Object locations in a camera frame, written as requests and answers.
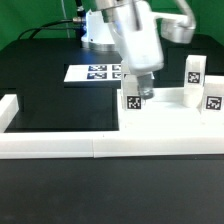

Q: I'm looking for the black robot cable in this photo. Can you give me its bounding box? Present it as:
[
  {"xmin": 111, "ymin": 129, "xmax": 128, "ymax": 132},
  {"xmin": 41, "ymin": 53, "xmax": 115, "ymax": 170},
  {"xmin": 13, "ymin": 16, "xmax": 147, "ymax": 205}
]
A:
[{"xmin": 17, "ymin": 0, "xmax": 88, "ymax": 41}]

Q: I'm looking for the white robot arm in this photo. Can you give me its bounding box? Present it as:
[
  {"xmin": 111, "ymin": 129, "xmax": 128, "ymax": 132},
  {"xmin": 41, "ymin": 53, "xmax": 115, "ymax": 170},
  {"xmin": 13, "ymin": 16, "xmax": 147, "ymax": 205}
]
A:
[{"xmin": 81, "ymin": 0, "xmax": 196, "ymax": 99}]

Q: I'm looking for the white sheet with AprilTags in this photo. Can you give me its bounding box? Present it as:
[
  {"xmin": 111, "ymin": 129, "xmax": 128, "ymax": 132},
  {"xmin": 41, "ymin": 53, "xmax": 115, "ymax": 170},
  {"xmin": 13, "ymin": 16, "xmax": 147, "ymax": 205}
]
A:
[{"xmin": 63, "ymin": 63, "xmax": 155, "ymax": 83}]

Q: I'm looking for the white square table top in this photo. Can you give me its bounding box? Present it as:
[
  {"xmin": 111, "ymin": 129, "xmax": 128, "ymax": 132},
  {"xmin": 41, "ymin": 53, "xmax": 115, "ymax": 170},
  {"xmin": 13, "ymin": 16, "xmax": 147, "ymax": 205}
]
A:
[{"xmin": 117, "ymin": 87, "xmax": 224, "ymax": 133}]

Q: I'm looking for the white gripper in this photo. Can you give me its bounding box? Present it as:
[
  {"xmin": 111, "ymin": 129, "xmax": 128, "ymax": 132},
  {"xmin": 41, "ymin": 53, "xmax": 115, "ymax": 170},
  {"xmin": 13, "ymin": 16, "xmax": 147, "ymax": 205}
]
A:
[{"xmin": 99, "ymin": 0, "xmax": 164, "ymax": 100}]

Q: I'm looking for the white U-shaped obstacle fence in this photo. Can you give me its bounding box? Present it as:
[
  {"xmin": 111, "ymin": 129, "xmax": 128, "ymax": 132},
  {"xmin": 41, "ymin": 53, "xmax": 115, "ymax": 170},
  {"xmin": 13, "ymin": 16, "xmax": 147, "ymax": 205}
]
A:
[{"xmin": 0, "ymin": 94, "xmax": 224, "ymax": 159}]

